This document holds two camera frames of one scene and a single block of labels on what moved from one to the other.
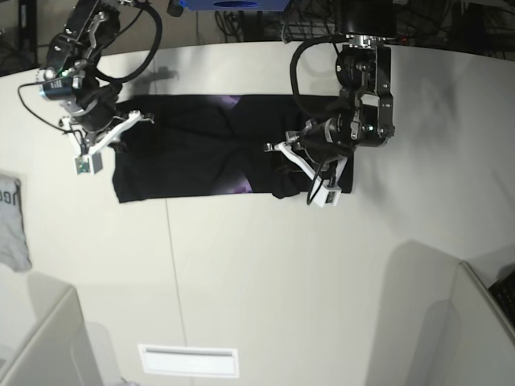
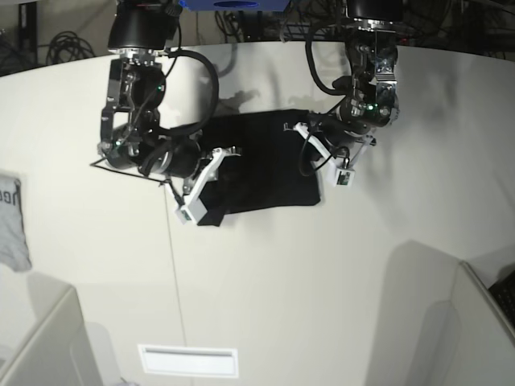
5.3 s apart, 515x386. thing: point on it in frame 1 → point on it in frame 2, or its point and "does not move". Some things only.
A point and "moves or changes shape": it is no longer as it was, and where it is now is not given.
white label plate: (190, 360) does not move
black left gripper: (95, 111) → (182, 158)
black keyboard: (504, 293) does not move
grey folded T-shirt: (14, 249) does not move
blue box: (233, 6) does not move
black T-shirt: (220, 144) moves or changes shape
